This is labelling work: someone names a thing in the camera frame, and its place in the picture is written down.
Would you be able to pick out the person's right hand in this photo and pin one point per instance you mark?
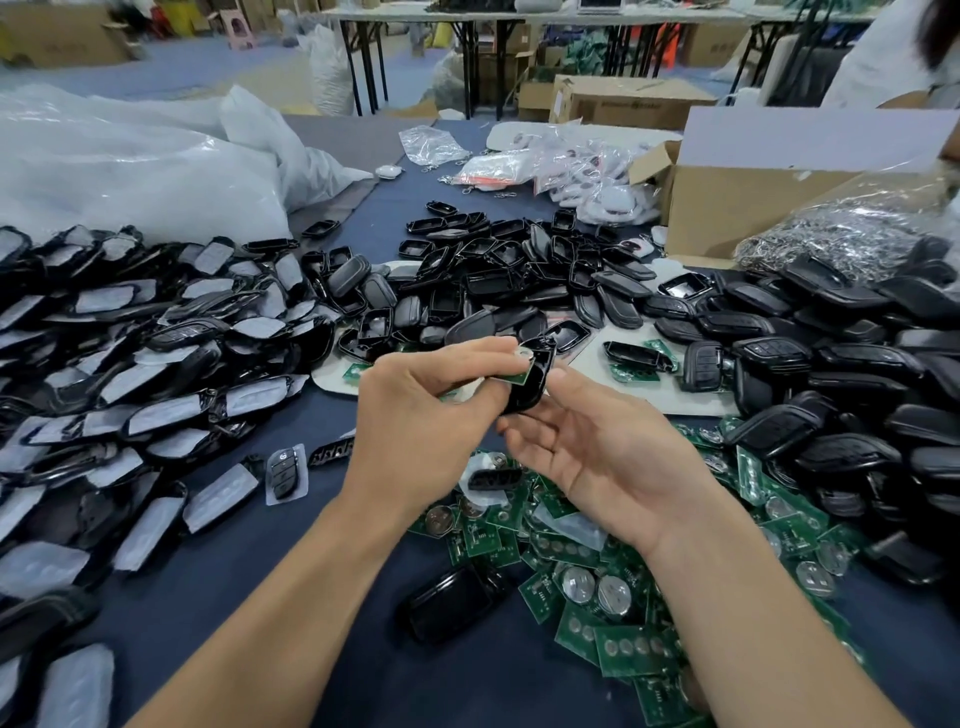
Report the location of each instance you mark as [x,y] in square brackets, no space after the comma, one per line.
[615,458]

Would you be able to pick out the person's left hand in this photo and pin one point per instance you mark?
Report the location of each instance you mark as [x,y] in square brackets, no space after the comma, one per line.
[413,435]

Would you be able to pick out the small green circuit board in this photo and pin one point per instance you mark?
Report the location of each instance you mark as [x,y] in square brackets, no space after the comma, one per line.
[518,377]

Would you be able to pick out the pile of green circuit boards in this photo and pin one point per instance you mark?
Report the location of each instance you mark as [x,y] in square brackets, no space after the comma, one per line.
[600,615]

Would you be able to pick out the lone glossy black shell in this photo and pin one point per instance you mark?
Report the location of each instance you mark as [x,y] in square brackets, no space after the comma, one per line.
[450,603]

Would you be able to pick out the pile of black shell halves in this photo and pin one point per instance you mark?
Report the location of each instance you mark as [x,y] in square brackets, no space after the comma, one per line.
[525,278]

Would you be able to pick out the pile of assembled black fobs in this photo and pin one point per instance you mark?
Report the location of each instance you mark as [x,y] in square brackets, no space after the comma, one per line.
[855,375]

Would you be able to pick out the pile of shells with pads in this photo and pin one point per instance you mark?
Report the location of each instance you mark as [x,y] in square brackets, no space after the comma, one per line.
[135,383]

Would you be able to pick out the person's left forearm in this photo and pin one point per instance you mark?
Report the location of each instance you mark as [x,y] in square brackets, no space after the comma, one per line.
[263,623]

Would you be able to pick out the person's right forearm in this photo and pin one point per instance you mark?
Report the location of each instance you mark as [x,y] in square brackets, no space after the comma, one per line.
[773,630]

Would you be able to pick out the small black button strip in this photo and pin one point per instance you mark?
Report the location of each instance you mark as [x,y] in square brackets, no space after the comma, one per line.
[332,450]

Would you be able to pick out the clear plastic film piece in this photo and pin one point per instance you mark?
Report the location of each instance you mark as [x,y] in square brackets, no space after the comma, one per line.
[483,492]

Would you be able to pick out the black rubber button pad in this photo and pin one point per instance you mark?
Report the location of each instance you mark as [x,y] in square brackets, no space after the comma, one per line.
[495,479]

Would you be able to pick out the small white object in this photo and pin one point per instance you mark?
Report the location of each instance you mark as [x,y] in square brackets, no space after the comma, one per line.
[387,171]

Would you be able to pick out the clear bag with red label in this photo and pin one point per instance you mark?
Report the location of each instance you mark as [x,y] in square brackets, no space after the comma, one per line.
[488,171]

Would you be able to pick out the heap of clear parts bags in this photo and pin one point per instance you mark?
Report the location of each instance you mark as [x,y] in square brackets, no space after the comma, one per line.
[593,180]

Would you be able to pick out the large open cardboard box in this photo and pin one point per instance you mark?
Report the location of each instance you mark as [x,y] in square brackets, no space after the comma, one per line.
[758,210]

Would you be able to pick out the small crumpled clear plastic bag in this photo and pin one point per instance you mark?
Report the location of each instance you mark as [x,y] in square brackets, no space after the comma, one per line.
[434,147]

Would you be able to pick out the clear bag of metal parts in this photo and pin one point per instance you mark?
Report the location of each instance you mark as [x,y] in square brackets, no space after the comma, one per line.
[855,237]

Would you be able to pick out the brown cardboard box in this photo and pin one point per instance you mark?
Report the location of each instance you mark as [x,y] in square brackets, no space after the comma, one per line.
[633,102]

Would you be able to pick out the white sack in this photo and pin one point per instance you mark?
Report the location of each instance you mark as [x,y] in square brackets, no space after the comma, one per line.
[330,68]

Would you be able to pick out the large white plastic bag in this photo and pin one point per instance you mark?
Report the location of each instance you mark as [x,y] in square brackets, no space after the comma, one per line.
[128,165]

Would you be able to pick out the pink plastic stool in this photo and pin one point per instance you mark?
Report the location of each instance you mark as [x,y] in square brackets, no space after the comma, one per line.
[236,27]

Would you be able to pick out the long white table top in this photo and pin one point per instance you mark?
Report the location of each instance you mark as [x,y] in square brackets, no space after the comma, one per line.
[690,15]

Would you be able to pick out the open laptop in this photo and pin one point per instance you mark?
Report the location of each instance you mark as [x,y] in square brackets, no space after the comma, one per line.
[599,5]

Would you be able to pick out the tan cardboard box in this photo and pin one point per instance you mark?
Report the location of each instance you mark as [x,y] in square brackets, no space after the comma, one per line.
[60,33]

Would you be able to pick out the black metal table frame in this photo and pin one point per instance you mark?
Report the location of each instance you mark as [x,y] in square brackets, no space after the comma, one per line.
[365,63]

